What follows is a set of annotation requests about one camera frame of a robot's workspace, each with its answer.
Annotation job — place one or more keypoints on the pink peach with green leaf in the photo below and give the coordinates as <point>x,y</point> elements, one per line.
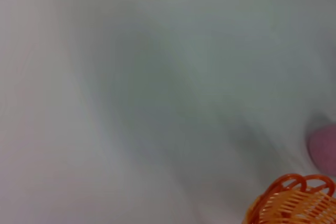
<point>324,150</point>

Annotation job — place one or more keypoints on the orange plastic woven basket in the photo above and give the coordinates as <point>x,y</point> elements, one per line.
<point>296,205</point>

